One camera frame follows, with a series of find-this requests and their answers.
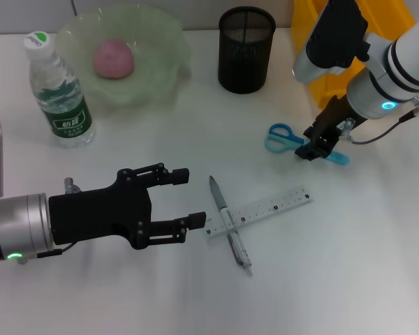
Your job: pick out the blue scissors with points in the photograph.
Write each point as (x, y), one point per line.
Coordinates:
(283, 137)

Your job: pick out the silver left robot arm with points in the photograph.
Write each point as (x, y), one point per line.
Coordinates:
(21, 227)

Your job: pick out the gripper silver connector plug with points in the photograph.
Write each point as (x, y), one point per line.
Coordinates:
(70, 185)
(347, 127)

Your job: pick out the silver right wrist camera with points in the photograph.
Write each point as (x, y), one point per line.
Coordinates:
(331, 42)

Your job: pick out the green translucent fruit bowl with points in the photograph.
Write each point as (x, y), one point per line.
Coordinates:
(153, 70)

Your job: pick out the green label water bottle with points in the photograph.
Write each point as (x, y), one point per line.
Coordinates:
(68, 115)

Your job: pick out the left gripper silver connector plug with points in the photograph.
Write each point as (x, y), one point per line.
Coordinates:
(70, 185)

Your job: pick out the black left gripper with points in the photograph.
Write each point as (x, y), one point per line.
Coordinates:
(97, 216)

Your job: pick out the black mesh pen holder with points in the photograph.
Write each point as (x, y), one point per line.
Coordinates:
(246, 66)

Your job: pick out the pink peach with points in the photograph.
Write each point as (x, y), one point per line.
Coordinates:
(112, 59)

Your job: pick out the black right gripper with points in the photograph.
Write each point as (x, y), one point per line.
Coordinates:
(335, 118)

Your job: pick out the yellow plastic storage bin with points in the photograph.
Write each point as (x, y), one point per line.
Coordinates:
(300, 21)

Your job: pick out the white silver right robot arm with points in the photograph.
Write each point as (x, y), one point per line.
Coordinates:
(398, 63)

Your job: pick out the grey white pen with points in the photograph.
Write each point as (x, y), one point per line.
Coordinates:
(223, 213)

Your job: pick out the clear plastic ruler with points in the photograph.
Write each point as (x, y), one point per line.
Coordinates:
(265, 209)

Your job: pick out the right gripper silver connector plug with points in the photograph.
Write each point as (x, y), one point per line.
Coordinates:
(347, 127)

